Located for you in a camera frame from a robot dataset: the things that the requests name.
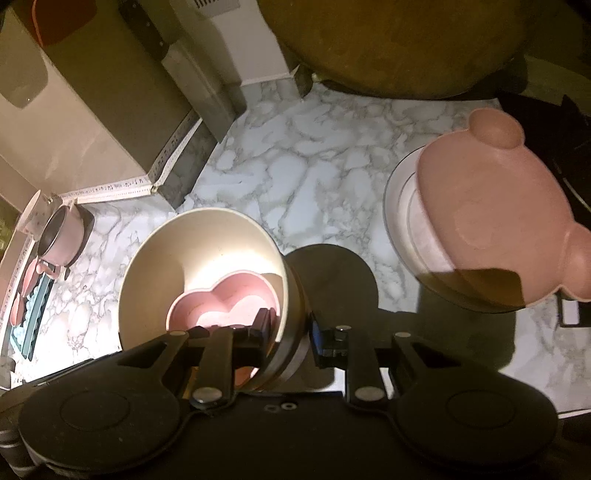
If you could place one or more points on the white floral bowl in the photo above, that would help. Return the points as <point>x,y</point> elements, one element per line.
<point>32,214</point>

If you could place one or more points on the teal ice tray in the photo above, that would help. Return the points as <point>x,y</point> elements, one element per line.
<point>39,318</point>

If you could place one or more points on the white vent grille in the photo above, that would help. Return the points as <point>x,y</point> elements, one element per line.
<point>214,3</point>

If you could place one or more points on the large white plate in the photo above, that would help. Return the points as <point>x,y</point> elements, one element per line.
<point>392,207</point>

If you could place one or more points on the beige bowl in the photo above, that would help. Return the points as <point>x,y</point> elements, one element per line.
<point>152,258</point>

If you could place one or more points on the pink steel-lined pot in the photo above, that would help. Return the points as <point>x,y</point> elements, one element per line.
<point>69,235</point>

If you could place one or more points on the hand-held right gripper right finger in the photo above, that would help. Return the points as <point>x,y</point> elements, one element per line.
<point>319,344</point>

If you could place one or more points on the round wooden cutting board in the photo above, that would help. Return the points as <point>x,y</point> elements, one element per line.
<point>392,46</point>

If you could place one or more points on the small pink leaf dish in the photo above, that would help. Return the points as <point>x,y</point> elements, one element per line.
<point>16,311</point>

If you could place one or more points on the pink bear-shaped plate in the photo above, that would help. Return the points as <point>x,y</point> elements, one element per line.
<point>489,194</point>

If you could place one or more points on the large pink leaf dish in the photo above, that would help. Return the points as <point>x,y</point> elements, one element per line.
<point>33,277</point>

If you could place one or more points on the pink heart-shaped dish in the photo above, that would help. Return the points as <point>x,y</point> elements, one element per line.
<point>207,304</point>

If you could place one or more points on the white patterned edge tape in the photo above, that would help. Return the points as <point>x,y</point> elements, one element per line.
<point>115,187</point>

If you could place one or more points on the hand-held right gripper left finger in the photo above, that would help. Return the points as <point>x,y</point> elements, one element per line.
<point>265,332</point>

